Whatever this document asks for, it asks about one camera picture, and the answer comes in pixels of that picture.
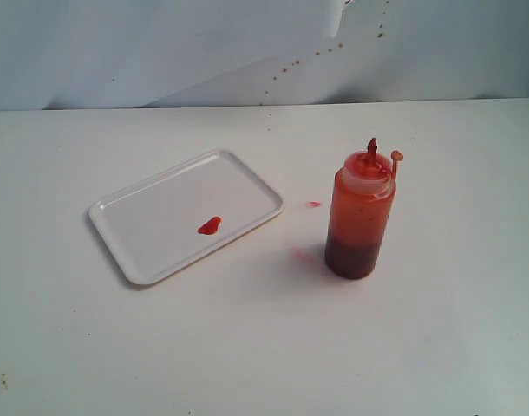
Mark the red sauce squeeze bottle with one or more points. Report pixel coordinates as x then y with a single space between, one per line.
363 193

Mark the red sauce blob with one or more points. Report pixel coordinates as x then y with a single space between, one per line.
211 226

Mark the white rectangular plastic tray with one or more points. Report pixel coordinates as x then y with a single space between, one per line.
150 228

